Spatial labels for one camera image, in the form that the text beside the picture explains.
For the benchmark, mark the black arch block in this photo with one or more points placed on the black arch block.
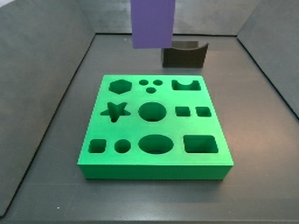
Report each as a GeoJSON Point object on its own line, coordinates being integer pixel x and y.
{"type": "Point", "coordinates": [186, 54]}

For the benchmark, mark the purple flat gripper finger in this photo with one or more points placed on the purple flat gripper finger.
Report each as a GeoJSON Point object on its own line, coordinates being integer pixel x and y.
{"type": "Point", "coordinates": [153, 23]}

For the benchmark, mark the green shape sorter board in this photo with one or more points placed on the green shape sorter board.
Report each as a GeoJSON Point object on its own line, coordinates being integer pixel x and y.
{"type": "Point", "coordinates": [154, 130]}

